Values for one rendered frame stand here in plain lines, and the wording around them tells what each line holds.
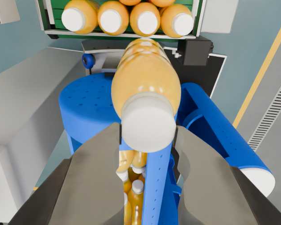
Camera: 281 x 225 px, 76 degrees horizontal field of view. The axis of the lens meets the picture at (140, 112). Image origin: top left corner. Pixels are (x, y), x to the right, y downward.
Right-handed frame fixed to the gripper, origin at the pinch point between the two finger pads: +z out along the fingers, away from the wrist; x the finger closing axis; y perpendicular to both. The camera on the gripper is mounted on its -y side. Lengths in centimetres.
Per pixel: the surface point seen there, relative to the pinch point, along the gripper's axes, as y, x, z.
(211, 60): 18, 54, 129
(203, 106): 38, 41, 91
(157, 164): 22.9, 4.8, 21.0
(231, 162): 43, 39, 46
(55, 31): -2.9, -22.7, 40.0
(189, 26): -6.3, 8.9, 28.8
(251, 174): 45, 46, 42
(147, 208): 39.0, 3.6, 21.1
